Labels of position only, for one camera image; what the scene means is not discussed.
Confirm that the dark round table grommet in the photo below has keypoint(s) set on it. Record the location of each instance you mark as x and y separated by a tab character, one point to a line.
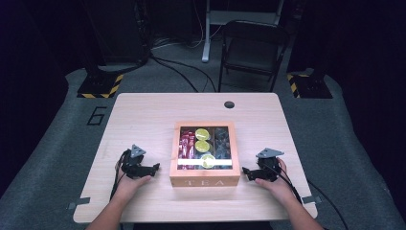
229	104

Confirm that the black cabinet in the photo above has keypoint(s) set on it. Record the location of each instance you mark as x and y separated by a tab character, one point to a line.
118	28

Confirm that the pile of dark packets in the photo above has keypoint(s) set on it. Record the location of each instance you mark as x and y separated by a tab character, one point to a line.
222	143

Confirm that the black folding chair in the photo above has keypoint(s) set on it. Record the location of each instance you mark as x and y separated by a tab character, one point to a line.
255	48

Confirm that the black stand with striped base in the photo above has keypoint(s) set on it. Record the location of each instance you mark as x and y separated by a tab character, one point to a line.
309	86
99	84

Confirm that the person's right hand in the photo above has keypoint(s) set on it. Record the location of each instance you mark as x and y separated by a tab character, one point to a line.
277	188

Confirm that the wooden box with glass lid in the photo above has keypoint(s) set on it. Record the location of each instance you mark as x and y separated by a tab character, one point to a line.
205	153

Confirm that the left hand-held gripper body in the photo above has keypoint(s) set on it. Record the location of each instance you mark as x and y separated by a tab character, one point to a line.
134	166

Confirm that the lime green round capsule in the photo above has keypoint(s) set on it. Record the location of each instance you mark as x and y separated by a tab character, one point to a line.
208	161
202	134
202	146

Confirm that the person's left hand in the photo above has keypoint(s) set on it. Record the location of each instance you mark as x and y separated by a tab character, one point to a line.
129	187

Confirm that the white metal stand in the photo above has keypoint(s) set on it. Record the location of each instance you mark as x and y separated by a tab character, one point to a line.
207	38

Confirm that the grey tape piece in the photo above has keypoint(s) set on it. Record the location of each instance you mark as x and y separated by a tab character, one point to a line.
311	200
79	202

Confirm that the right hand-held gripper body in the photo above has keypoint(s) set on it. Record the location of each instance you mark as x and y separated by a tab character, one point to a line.
268	169

